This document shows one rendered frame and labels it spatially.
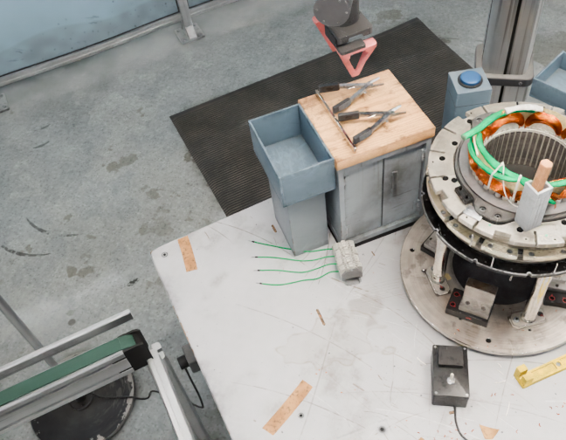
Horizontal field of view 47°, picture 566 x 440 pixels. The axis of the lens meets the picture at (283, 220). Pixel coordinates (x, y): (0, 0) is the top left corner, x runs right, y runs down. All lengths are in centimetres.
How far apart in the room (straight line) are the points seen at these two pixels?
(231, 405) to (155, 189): 155
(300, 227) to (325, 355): 26
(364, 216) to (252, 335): 33
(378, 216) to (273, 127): 29
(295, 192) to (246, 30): 223
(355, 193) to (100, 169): 173
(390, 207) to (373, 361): 32
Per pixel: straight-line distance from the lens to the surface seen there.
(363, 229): 138
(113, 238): 257
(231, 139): 277
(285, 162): 129
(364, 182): 126
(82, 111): 315
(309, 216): 131
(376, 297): 133
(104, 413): 219
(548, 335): 131
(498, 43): 154
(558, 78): 144
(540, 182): 99
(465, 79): 138
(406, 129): 123
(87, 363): 139
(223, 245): 144
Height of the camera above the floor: 192
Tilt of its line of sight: 51 degrees down
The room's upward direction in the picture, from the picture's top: 9 degrees counter-clockwise
